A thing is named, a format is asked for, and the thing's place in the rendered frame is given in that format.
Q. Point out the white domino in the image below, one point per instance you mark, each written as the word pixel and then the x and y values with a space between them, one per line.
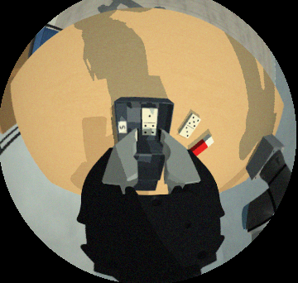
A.
pixel 189 126
pixel 149 116

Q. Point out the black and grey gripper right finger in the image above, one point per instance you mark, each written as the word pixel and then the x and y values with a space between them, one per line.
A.
pixel 182 167

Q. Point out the dark grey rack of bins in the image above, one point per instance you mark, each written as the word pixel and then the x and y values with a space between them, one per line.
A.
pixel 128 115

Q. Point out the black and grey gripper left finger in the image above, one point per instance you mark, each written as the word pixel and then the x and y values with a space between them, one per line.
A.
pixel 111 174

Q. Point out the red and white eraser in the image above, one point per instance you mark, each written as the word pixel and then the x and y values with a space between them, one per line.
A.
pixel 202 145

